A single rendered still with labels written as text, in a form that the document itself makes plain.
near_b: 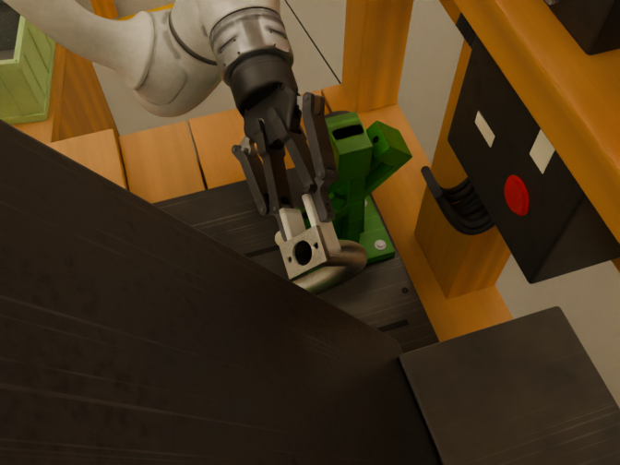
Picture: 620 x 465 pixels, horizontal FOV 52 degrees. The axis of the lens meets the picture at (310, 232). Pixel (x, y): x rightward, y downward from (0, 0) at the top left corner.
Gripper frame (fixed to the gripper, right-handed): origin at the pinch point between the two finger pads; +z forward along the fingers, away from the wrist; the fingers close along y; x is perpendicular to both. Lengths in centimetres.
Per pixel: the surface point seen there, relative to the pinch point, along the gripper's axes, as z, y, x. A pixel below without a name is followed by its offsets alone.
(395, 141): -14.1, 1.7, 23.7
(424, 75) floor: -96, -49, 173
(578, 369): 21.7, 17.7, 10.9
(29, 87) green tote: -61, -64, 10
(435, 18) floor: -125, -42, 191
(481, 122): -0.2, 22.7, -2.7
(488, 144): 1.7, 22.5, -2.4
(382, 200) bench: -14.3, -15.1, 44.5
